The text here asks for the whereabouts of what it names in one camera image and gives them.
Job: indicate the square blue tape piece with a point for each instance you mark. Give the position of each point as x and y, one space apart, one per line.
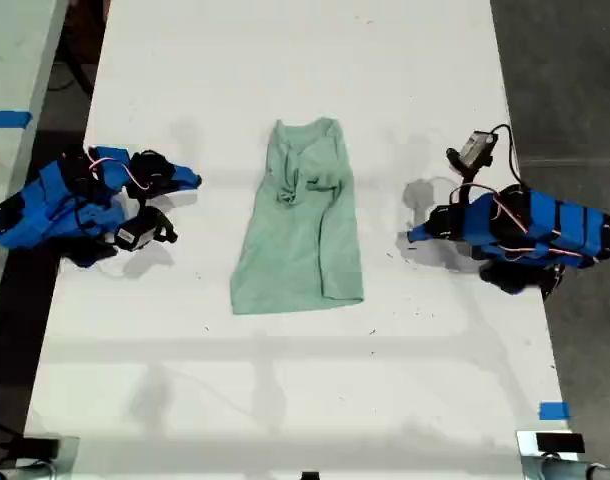
554 411

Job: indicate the grey camera box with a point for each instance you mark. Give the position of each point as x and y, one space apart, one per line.
475 147

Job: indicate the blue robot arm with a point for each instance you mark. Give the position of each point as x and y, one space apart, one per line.
550 225
45 205

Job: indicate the pale side table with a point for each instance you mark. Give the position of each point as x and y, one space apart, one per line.
15 60

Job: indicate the metal table clamp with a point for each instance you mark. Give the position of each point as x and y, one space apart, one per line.
555 450
45 455

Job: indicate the small black edge block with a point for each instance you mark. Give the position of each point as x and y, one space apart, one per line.
310 475

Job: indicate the long blue tape strip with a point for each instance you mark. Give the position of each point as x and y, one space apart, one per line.
7 120

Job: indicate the black camera box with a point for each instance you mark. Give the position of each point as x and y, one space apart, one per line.
140 231

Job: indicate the black camera stalk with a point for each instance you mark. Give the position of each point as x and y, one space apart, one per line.
142 204
467 182

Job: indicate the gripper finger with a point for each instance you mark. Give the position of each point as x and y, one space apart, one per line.
185 184
419 239
187 170
425 229

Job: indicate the pale green t-shirt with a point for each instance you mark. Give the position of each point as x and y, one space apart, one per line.
295 250

